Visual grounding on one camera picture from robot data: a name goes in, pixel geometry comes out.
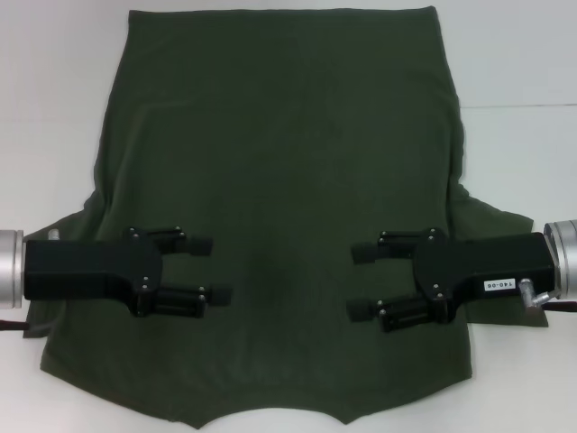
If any dark green shirt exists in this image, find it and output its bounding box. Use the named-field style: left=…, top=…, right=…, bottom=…
left=22, top=5, right=550, bottom=433

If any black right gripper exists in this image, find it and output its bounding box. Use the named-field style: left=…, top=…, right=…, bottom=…
left=346, top=227, right=558, bottom=336

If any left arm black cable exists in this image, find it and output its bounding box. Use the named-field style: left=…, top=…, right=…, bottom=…
left=0, top=317, right=31, bottom=334

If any silver right elbow connector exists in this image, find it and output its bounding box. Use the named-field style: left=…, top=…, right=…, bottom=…
left=517, top=278, right=552, bottom=310

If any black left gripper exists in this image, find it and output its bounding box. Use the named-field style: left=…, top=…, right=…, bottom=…
left=23, top=226, right=233, bottom=319

